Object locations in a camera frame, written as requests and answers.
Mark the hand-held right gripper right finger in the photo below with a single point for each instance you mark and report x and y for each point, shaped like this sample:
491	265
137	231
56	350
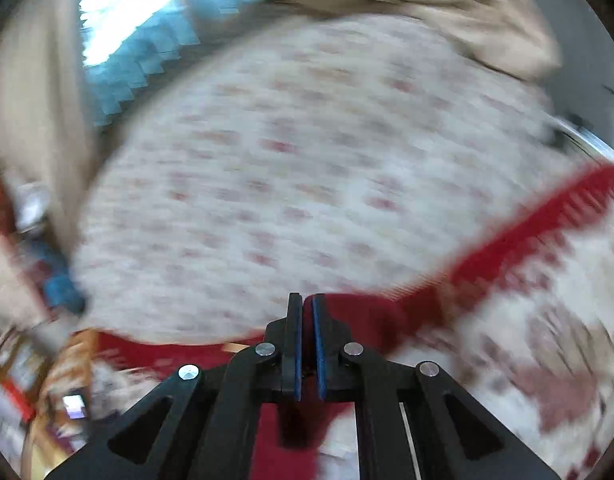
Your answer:
319	347

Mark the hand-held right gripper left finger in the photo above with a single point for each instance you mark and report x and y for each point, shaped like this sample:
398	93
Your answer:
297	347

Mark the dark red garment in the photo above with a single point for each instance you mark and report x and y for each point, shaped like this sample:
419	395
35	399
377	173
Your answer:
367	325

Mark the white floral bedsheet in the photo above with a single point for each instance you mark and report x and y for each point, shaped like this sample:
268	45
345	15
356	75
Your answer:
312	160

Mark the red and white printed blanket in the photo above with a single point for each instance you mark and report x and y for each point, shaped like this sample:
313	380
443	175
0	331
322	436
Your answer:
537	360

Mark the orange patterned cloth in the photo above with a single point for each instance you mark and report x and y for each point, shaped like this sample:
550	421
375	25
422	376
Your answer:
69	365

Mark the blue plastic bag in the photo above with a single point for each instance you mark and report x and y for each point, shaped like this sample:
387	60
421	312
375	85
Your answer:
63	285

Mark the window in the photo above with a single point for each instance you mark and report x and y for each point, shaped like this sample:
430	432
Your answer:
137	50

